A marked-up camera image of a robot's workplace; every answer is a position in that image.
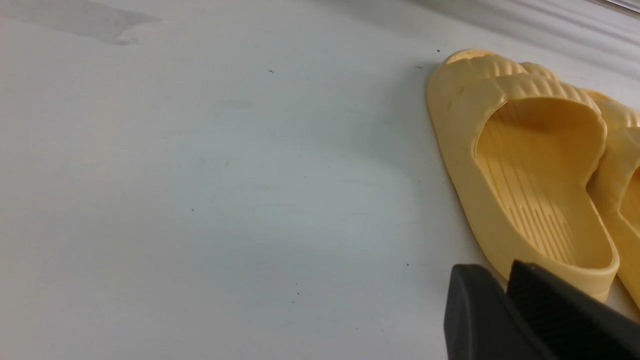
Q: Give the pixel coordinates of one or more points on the yellow ribbed slipper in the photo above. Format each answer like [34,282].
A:
[525,170]
[620,175]

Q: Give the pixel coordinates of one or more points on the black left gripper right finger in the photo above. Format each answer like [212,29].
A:
[571,323]

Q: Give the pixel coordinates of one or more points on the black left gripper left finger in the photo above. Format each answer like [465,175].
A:
[481,323]

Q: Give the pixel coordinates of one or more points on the yellow ribbed slipper left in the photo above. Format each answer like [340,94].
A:
[525,170]

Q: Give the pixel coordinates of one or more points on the yellow ribbed slipper right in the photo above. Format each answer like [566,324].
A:
[620,175]

